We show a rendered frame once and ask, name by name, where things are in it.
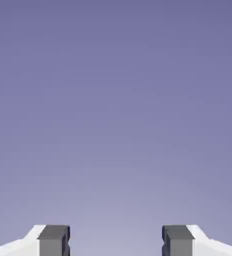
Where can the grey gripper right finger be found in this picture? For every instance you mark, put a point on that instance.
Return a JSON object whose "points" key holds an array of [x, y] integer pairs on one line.
{"points": [[180, 242]]}

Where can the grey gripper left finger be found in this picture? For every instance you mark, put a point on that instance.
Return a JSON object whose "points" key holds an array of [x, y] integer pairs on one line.
{"points": [[52, 242]]}

